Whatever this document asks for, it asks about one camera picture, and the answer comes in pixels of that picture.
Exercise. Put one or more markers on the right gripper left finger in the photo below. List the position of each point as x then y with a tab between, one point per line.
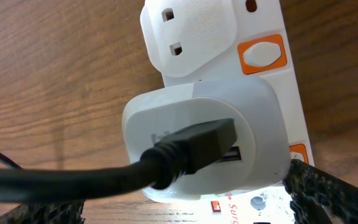
45	213

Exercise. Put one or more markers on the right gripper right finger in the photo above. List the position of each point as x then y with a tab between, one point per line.
315	194

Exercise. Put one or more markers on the white USB charger plug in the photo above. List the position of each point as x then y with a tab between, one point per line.
261	134

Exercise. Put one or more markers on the white power strip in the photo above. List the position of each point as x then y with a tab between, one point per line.
198	41

